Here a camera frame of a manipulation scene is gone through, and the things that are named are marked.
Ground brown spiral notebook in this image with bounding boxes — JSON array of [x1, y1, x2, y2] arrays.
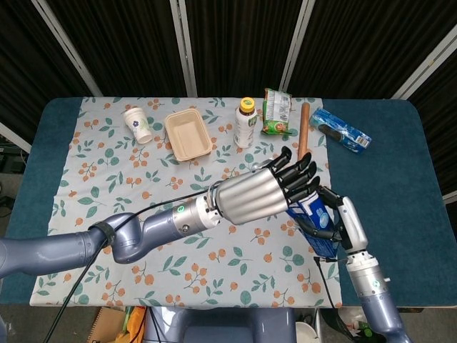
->
[[87, 305, 126, 343]]

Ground blue-grey robot torso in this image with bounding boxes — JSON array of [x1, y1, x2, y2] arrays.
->
[[142, 307, 324, 343]]

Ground wooden rolling pin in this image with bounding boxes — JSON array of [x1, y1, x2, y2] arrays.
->
[[296, 102, 311, 158]]

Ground blue silver snack packet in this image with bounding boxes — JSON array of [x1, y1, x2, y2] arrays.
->
[[285, 185, 340, 260]]

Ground white round bucket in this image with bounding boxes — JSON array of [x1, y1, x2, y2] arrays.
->
[[295, 321, 321, 343]]

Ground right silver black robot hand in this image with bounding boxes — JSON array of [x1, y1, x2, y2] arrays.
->
[[296, 184, 368, 255]]

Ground white yellow-capped drink bottle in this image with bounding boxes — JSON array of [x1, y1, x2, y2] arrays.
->
[[233, 96, 258, 149]]

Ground beige rectangular food container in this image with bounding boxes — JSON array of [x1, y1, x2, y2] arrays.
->
[[164, 109, 213, 162]]

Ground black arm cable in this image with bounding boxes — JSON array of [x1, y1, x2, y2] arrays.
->
[[42, 191, 215, 343], [313, 255, 349, 310]]

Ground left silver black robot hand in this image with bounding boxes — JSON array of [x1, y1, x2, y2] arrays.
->
[[210, 145, 321, 226]]

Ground black folding screen panel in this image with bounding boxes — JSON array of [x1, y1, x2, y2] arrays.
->
[[406, 60, 457, 201], [291, 0, 457, 99], [185, 0, 304, 97], [0, 0, 90, 144], [46, 0, 189, 99]]

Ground orange plastic bag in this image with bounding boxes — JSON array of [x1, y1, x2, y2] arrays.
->
[[121, 306, 147, 343]]

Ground floral fruit-print tablecloth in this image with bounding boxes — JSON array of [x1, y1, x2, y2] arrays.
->
[[29, 96, 344, 309]]

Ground white floral paper cup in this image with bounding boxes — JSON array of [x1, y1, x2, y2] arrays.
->
[[123, 107, 154, 145]]

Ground blue sandwich cookie package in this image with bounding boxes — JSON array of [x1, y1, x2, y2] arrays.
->
[[308, 106, 372, 154]]

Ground green snack packet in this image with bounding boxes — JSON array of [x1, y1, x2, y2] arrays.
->
[[259, 88, 293, 136]]

